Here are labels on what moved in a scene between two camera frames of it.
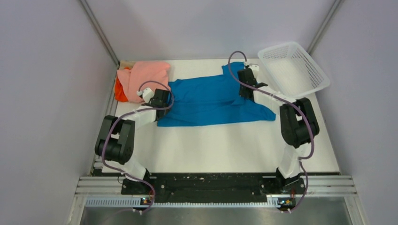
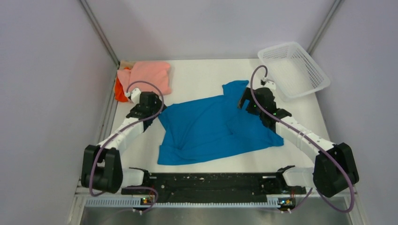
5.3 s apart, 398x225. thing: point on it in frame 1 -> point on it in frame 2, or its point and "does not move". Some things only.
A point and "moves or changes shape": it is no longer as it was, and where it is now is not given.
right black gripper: (241, 92) -> (247, 95)
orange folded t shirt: (119, 94) does not move
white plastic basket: (290, 71) does not move
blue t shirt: (212, 101) moves or changes shape
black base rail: (213, 187) does not move
